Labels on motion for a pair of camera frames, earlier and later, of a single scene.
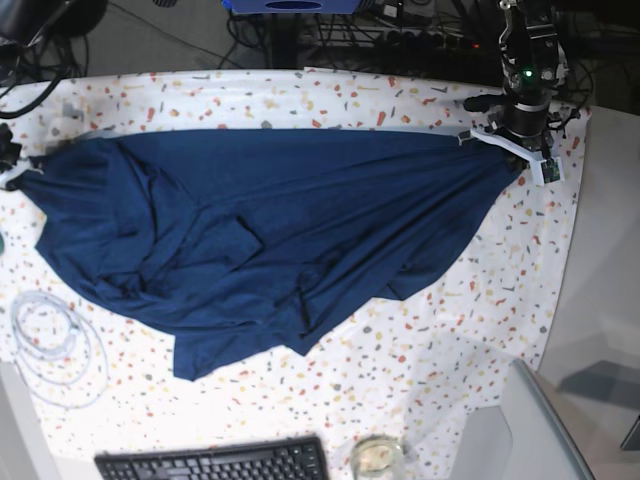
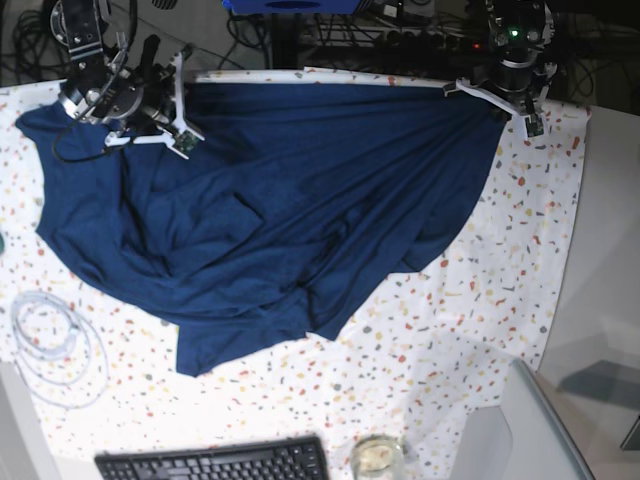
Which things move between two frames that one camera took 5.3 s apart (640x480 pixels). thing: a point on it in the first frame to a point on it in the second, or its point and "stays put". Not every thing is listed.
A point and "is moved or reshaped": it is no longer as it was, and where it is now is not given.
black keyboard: x=296 y=458 stays put
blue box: x=292 y=7 stays put
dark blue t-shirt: x=230 y=242 is moved or reshaped
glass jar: x=377 y=457 stays put
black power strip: x=390 y=39 stays put
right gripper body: x=536 y=149 to x=524 y=104
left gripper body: x=10 y=154 to x=163 y=122
